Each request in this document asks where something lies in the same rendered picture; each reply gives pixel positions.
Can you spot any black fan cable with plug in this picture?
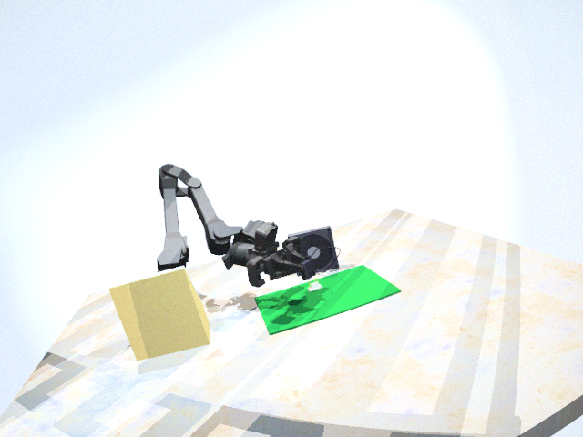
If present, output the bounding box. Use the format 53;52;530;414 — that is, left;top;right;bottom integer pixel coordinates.
299;247;341;280

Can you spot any green circuit board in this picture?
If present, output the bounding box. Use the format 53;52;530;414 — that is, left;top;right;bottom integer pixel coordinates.
254;265;401;335

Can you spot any black cooling fan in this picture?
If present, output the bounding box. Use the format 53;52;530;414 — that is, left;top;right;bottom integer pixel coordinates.
288;225;339;273

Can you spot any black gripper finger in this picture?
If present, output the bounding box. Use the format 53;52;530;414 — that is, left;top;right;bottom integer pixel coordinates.
286;243;305;265
267;253;304;281

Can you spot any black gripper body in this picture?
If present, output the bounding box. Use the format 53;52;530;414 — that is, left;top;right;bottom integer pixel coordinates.
244;236;302;289

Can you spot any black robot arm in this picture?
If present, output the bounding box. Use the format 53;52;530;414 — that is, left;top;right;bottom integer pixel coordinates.
157;163;280;273

